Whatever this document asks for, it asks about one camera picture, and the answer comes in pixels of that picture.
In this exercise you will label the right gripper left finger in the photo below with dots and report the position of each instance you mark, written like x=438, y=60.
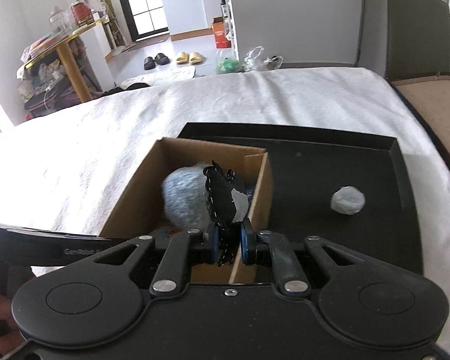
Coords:
x=184, y=250

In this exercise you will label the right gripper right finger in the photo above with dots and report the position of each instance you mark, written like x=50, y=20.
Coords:
x=274, y=251

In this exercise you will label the fluffy light blue plush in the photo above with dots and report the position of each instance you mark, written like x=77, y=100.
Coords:
x=185, y=197

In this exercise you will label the white plastic ball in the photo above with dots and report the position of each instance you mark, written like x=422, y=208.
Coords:
x=347, y=201

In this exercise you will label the black stitched fabric piece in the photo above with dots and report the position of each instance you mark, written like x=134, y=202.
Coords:
x=227, y=202

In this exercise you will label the person's right hand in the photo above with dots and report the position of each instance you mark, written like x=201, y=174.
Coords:
x=12, y=339

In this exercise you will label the brown cardboard box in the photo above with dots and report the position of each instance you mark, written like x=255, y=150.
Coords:
x=140, y=208

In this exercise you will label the white bed blanket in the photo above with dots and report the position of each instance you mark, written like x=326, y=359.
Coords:
x=65, y=172

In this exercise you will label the black shallow tray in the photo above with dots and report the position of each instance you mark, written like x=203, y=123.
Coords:
x=309, y=164

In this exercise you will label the left black slipper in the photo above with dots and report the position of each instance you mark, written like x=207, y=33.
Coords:
x=149, y=63

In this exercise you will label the black slipper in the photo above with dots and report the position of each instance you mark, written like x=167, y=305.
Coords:
x=161, y=59
x=149, y=63

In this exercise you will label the green item plastic bag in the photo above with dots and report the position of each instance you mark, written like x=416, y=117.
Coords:
x=226, y=65

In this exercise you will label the yellow leg table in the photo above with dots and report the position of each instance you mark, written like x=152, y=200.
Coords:
x=57, y=73

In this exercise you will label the right black slipper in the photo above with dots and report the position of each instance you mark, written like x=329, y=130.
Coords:
x=161, y=59

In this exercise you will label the clear plastic bag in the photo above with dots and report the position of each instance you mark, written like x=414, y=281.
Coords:
x=255, y=60

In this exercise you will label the brown framed board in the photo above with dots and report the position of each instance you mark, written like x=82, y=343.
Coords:
x=428, y=98

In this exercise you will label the glass jar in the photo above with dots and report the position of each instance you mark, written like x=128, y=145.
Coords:
x=60, y=20

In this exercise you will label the red canister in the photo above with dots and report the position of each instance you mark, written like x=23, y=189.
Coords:
x=81, y=12

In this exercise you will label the orange cardboard carton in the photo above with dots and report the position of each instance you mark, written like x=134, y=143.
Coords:
x=219, y=31

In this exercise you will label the white kitchen cabinet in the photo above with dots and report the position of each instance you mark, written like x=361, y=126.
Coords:
x=190, y=18

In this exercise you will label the black spray bottle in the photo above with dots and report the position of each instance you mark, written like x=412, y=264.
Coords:
x=223, y=7

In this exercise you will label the dark olive upright panel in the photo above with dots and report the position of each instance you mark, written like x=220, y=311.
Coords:
x=418, y=38

